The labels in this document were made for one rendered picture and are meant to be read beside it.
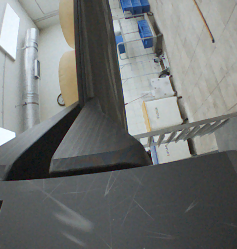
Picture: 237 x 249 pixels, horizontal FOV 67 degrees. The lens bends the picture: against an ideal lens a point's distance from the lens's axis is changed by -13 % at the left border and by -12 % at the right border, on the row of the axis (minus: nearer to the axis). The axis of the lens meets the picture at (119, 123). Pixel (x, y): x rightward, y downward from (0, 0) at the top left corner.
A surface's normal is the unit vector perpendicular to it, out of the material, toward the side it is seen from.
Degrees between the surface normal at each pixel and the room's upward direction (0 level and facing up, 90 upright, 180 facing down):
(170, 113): 93
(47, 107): 90
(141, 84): 90
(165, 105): 92
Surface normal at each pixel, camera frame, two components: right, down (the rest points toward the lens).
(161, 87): -0.04, -0.31
